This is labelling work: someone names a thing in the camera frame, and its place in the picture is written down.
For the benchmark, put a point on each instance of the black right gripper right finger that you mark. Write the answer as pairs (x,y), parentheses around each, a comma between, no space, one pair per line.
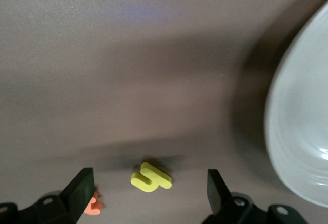
(219,197)

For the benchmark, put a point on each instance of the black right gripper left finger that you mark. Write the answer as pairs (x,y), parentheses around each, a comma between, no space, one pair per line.
(77,195)

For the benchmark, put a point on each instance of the orange foam letter t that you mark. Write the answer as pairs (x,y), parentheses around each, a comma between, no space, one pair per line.
(93,208)

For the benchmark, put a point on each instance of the yellow foam letter h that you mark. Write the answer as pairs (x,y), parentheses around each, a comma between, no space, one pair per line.
(151,178)

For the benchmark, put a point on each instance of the beige brown plate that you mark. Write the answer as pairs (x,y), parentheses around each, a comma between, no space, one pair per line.
(302,119)

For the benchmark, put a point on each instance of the brown table cover sheet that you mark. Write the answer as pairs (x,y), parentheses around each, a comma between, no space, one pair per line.
(128,55)

